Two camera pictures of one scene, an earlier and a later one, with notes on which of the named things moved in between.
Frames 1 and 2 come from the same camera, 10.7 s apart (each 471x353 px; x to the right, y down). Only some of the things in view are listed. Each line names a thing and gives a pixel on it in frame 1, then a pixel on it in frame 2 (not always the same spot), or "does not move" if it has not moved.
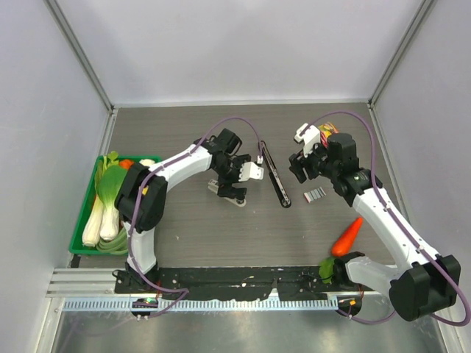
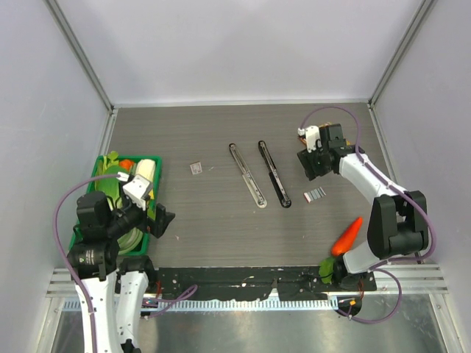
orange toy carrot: [345, 241] does not move
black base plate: [253, 282] does not move
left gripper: [225, 186] -> [160, 221]
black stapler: [280, 191] does not move
